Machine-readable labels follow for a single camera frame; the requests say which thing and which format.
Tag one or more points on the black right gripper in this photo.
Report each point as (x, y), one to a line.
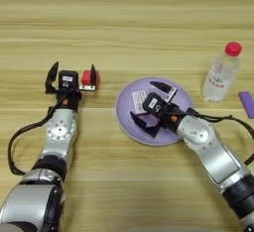
(170, 117)

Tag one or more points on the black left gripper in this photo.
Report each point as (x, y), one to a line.
(69, 99)

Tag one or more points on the red cube block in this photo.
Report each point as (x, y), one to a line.
(86, 77)

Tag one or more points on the lilac round plate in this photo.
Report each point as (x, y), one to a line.
(125, 117)

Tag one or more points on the clear bottle red cap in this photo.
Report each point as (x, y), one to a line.
(220, 74)

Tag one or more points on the purple rectangular block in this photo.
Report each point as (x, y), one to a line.
(247, 103)

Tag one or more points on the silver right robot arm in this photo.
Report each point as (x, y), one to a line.
(205, 143)

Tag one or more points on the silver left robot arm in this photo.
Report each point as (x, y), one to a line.
(59, 130)

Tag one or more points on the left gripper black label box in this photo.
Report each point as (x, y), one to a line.
(68, 79)

